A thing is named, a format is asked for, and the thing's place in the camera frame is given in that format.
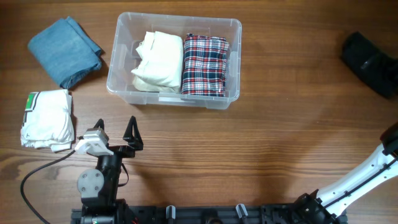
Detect blue denim cloth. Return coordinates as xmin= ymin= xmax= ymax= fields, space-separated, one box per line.
xmin=28 ymin=17 xmax=102 ymax=89

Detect black left camera cable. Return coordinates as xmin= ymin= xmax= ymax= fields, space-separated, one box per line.
xmin=20 ymin=149 xmax=77 ymax=224

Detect red plaid shirt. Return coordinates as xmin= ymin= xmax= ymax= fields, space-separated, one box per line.
xmin=182 ymin=34 xmax=229 ymax=97

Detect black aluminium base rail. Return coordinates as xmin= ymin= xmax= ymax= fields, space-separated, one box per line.
xmin=129 ymin=203 xmax=289 ymax=224

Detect black garment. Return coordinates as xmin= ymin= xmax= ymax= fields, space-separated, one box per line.
xmin=341 ymin=32 xmax=397 ymax=99

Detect white printed t-shirt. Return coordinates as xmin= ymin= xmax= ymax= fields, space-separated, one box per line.
xmin=21 ymin=89 xmax=75 ymax=152

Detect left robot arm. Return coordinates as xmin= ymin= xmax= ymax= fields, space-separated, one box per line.
xmin=71 ymin=116 xmax=144 ymax=224

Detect black camera cable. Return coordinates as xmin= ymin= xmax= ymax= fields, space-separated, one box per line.
xmin=20 ymin=149 xmax=77 ymax=224
xmin=320 ymin=158 xmax=398 ymax=209

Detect clear plastic storage bin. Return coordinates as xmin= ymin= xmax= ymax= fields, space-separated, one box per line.
xmin=106 ymin=12 xmax=243 ymax=110

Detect cream cloth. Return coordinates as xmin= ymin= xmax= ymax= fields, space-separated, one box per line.
xmin=131 ymin=31 xmax=183 ymax=93

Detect black right camera cable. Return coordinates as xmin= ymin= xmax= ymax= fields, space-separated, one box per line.
xmin=320 ymin=158 xmax=398 ymax=209

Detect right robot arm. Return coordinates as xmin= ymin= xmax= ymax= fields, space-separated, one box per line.
xmin=290 ymin=124 xmax=397 ymax=224

